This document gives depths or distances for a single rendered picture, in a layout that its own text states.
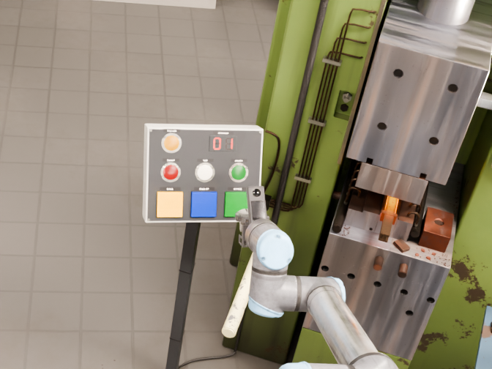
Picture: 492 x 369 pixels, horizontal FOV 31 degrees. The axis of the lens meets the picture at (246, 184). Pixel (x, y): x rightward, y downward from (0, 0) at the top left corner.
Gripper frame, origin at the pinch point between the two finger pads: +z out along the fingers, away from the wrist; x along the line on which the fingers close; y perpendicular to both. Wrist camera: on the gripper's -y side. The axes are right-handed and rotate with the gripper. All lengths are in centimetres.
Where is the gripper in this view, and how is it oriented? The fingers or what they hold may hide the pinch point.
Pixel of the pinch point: (245, 209)
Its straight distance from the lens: 251.4
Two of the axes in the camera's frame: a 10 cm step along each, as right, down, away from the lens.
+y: -0.4, 9.8, 1.9
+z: -2.1, -1.9, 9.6
